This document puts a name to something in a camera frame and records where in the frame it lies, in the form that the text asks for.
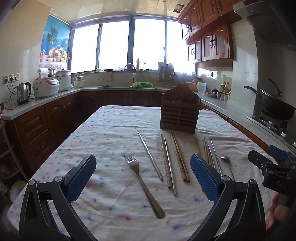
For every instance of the ceiling vent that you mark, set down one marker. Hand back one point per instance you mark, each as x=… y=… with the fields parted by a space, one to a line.
x=178 y=8

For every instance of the grey speckled kitchen countertop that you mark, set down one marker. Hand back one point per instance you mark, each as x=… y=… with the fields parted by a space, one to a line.
x=231 y=111

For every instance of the wooden base cabinets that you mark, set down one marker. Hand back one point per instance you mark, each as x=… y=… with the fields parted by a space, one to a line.
x=34 y=129

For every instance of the triple wall socket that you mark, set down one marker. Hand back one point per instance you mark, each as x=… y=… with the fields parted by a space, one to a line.
x=11 y=78

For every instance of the gas stove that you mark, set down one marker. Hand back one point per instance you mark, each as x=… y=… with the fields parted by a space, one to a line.
x=270 y=122

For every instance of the white plate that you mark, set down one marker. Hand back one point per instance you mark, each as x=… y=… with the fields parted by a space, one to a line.
x=210 y=93

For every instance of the grey range hood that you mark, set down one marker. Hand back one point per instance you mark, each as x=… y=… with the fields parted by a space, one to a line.
x=272 y=23

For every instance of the person's right hand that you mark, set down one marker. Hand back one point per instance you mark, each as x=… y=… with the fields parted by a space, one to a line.
x=281 y=214

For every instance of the green colander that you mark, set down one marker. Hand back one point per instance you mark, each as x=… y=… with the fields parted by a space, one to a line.
x=143 y=84

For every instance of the small white pot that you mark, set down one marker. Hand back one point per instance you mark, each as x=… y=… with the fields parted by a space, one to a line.
x=79 y=83

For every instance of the large white rice cooker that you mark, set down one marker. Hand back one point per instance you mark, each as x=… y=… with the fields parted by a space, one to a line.
x=64 y=81

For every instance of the yellow oil bottle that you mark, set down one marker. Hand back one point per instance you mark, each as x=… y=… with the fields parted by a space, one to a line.
x=228 y=87
x=223 y=87

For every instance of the steel fork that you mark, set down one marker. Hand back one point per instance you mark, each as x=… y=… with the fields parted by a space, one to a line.
x=143 y=185

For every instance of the tropical fruit wall poster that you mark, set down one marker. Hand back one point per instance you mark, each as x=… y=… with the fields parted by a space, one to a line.
x=55 y=41

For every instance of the white green round container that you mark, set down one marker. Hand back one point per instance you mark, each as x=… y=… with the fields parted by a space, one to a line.
x=17 y=191

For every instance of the steel kitchen faucet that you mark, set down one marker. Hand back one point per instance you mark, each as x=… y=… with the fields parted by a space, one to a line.
x=133 y=76

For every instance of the pink basin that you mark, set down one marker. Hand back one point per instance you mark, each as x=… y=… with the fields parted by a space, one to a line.
x=192 y=85

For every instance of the steel electric kettle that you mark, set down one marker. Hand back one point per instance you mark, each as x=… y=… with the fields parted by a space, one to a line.
x=23 y=93

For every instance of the small wall socket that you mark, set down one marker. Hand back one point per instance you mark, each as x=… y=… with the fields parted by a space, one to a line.
x=209 y=74

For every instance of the black wok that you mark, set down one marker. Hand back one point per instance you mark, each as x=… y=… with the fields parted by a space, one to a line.
x=275 y=106

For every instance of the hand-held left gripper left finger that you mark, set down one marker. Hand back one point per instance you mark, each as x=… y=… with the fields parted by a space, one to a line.
x=81 y=178

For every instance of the paper towel roll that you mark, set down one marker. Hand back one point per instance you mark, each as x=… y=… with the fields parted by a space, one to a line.
x=43 y=73

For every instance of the wooden wall cabinets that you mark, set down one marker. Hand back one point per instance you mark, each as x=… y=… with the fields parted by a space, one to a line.
x=208 y=44

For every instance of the ridged wooden chopstick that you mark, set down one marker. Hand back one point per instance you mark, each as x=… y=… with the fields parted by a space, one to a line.
x=181 y=157
x=178 y=157

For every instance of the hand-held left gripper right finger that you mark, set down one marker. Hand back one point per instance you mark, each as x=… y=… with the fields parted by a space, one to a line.
x=205 y=178

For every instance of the tall yellowish bottle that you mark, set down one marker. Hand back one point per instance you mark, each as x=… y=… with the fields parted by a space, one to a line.
x=137 y=64

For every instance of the row of seasoning jars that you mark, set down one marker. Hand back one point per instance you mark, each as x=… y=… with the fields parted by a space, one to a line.
x=223 y=96

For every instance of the white speckled tablecloth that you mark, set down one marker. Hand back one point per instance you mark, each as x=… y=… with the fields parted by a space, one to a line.
x=111 y=143

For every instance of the plain wooden chopstick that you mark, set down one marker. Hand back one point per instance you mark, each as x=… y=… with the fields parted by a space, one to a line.
x=204 y=148
x=207 y=150
x=165 y=160
x=197 y=144

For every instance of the white pink rice cooker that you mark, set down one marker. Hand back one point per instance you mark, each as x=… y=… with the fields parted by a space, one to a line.
x=46 y=88

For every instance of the steel spoon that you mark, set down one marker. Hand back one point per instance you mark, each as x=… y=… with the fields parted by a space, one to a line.
x=225 y=158

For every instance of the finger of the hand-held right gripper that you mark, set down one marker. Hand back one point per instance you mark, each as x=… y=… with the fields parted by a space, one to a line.
x=277 y=150
x=259 y=158

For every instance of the wooden utensil holder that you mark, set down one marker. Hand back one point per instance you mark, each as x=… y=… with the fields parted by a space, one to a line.
x=179 y=115

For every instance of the wooden dish rack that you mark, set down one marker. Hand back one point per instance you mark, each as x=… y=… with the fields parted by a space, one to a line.
x=167 y=74

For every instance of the large kitchen window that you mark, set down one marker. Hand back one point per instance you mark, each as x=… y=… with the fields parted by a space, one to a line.
x=115 y=46

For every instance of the black cooking spatula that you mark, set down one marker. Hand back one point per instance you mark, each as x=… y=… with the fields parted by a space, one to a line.
x=275 y=85

